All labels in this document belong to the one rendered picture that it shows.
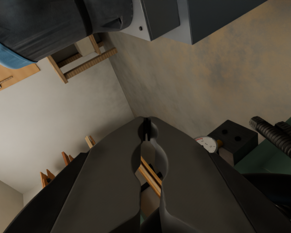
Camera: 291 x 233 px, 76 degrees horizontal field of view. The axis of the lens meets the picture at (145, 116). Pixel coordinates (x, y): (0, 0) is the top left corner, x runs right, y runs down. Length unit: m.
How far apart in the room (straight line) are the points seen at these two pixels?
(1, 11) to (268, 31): 0.93
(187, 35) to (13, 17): 0.32
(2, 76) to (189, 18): 3.06
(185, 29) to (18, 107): 3.24
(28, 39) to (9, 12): 0.05
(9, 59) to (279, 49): 0.96
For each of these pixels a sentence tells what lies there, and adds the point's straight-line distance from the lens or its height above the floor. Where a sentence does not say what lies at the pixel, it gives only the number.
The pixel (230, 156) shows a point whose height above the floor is 0.62.
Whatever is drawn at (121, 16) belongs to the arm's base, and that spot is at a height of 0.66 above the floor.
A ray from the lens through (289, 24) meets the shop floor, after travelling 0.98.
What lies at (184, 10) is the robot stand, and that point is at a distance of 0.44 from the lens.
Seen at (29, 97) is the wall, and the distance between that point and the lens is 3.45.
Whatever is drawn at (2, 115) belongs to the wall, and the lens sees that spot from 3.57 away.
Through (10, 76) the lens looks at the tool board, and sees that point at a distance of 3.29.
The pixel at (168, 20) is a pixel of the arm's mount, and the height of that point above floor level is 0.58.
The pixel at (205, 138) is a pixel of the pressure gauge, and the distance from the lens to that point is 0.43.
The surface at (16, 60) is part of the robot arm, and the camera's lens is 0.42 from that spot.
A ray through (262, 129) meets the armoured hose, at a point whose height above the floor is 0.58.
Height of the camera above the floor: 0.82
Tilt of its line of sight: 14 degrees down
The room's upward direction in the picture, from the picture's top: 124 degrees counter-clockwise
